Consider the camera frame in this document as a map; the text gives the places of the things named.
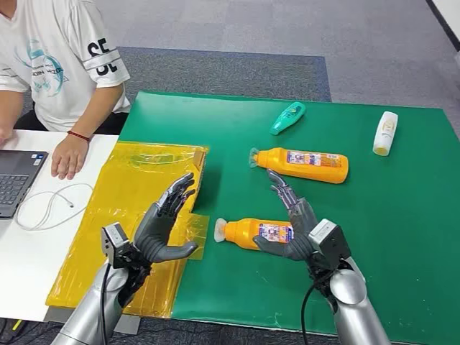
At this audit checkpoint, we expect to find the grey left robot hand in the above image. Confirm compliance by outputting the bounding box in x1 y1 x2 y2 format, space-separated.
133 172 199 265

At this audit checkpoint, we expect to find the person's left hand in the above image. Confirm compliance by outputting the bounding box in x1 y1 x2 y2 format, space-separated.
51 134 90 181

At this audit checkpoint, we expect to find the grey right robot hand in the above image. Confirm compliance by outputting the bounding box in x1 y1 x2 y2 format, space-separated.
253 169 319 262

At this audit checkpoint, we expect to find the orange bottle with clear cap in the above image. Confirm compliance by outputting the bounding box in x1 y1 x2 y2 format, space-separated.
249 147 349 185
213 217 296 251

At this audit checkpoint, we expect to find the teal bottle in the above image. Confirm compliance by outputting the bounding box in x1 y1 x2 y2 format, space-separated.
269 101 306 136

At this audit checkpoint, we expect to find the white bottle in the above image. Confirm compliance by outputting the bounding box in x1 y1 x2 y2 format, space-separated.
372 111 399 157

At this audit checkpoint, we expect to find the yellow film wrapped board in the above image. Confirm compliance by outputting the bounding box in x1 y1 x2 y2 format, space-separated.
45 140 210 319

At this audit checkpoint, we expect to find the grey laptop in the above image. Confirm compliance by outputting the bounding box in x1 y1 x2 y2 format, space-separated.
0 149 49 219

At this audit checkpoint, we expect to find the person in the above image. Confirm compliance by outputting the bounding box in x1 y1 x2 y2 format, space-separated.
0 0 131 181

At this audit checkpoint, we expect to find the green table mat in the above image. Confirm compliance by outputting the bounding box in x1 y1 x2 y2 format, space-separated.
171 90 460 345

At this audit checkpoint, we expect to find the dark grey floor rug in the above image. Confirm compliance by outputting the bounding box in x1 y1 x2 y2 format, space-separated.
21 46 332 118

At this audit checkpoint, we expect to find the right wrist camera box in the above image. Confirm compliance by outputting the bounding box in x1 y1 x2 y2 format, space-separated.
308 218 352 272

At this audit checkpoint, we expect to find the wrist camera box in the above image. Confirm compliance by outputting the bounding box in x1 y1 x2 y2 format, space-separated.
100 222 130 269
308 218 352 272

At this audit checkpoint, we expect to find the white cable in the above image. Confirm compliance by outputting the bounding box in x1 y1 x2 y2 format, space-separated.
14 183 94 232

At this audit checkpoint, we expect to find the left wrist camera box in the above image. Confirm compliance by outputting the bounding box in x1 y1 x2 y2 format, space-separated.
100 222 130 269

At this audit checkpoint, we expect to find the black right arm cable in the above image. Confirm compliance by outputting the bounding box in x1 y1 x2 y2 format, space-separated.
301 280 326 345

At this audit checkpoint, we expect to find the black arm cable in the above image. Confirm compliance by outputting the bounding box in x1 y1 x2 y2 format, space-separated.
100 262 112 345
301 280 326 345

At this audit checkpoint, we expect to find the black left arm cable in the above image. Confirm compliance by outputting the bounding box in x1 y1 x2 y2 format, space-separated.
100 262 112 345

